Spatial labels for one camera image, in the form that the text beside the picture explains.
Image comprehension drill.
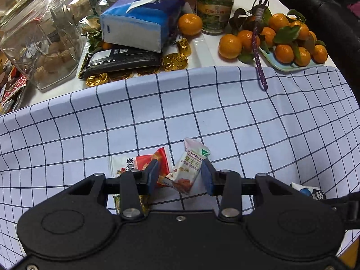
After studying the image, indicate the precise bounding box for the black leather sofa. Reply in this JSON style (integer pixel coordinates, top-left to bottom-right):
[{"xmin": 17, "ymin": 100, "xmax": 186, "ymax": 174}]
[{"xmin": 285, "ymin": 0, "xmax": 360, "ymax": 97}]

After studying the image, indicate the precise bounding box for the pile of leafy tangerines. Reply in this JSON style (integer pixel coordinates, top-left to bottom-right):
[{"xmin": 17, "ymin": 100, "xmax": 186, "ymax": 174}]
[{"xmin": 218, "ymin": 8, "xmax": 329, "ymax": 66}]

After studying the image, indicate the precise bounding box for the pale green plate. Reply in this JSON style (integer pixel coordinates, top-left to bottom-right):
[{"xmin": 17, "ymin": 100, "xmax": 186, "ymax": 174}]
[{"xmin": 258, "ymin": 44, "xmax": 334, "ymax": 72}]

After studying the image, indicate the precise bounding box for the pile of candy wrappers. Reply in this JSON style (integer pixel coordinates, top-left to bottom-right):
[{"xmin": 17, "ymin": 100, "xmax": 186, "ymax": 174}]
[{"xmin": 0, "ymin": 61, "xmax": 29, "ymax": 113}]

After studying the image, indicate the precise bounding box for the glass jar of preserves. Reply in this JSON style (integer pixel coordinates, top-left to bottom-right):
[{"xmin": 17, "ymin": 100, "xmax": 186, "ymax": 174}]
[{"xmin": 196, "ymin": 0, "xmax": 237, "ymax": 36}]

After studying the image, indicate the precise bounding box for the purple braided lanyard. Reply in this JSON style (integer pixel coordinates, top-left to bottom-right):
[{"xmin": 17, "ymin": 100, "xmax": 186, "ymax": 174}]
[{"xmin": 251, "ymin": 0, "xmax": 271, "ymax": 92}]

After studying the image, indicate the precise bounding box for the white blue snack packet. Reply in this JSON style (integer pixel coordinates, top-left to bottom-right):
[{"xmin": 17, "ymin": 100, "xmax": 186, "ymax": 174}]
[{"xmin": 290, "ymin": 182, "xmax": 327, "ymax": 201}]

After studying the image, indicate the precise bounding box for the gold foil chocolate coin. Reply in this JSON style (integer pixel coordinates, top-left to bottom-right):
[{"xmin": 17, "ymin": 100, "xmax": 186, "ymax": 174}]
[
  {"xmin": 162, "ymin": 52, "xmax": 189, "ymax": 72},
  {"xmin": 109, "ymin": 70, "xmax": 135, "ymax": 81},
  {"xmin": 136, "ymin": 67, "xmax": 161, "ymax": 77},
  {"xmin": 85, "ymin": 73, "xmax": 109, "ymax": 87}
]

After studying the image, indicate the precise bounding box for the checked white tablecloth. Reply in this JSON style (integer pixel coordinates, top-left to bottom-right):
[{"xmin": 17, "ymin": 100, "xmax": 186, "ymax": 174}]
[{"xmin": 0, "ymin": 65, "xmax": 360, "ymax": 261}]

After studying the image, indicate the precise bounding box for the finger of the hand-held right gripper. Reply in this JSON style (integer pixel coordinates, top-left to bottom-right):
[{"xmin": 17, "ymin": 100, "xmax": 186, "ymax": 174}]
[{"xmin": 323, "ymin": 191, "xmax": 360, "ymax": 230}]

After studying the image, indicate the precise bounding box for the white hawthorn snack packet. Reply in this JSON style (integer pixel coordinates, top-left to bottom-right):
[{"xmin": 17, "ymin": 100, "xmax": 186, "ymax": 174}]
[{"xmin": 164, "ymin": 137, "xmax": 211, "ymax": 195}]

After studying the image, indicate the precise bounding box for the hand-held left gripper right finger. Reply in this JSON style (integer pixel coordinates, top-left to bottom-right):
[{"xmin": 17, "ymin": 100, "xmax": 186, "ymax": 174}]
[{"xmin": 201, "ymin": 158, "xmax": 299, "ymax": 222}]

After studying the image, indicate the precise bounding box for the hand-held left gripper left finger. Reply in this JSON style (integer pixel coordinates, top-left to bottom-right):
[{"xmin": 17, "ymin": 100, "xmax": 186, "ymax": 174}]
[{"xmin": 64, "ymin": 159, "xmax": 161, "ymax": 222}]

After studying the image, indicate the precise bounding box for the green leaf print packet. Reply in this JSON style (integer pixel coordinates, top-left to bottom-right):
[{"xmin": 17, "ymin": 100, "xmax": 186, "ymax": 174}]
[{"xmin": 78, "ymin": 16, "xmax": 102, "ymax": 33}]

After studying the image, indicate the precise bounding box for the small glass stopper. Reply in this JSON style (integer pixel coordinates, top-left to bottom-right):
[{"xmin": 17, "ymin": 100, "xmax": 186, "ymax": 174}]
[{"xmin": 96, "ymin": 0, "xmax": 119, "ymax": 16}]

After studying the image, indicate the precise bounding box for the blue tissue pack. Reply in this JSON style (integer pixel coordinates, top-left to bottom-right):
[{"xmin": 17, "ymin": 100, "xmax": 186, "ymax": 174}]
[{"xmin": 99, "ymin": 0, "xmax": 188, "ymax": 54}]

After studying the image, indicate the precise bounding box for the small tangerine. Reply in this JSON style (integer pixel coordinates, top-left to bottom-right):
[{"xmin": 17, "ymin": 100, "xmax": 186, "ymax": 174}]
[{"xmin": 177, "ymin": 14, "xmax": 203, "ymax": 36}]

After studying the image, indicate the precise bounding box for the gold foil ingot candy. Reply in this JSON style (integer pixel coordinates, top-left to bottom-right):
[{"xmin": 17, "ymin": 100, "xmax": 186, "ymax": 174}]
[{"xmin": 176, "ymin": 40, "xmax": 192, "ymax": 56}]

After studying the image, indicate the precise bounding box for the large glass jar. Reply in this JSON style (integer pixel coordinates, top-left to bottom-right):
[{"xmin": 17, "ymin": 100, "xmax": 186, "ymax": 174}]
[{"xmin": 0, "ymin": 0, "xmax": 86, "ymax": 91}]

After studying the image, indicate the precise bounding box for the black foil packet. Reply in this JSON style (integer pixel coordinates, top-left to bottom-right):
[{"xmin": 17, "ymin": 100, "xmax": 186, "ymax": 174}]
[{"xmin": 78, "ymin": 47, "xmax": 164, "ymax": 80}]

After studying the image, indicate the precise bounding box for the red white snack packet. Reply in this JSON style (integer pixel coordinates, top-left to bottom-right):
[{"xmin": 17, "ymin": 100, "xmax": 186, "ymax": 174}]
[{"xmin": 110, "ymin": 147, "xmax": 171, "ymax": 188}]

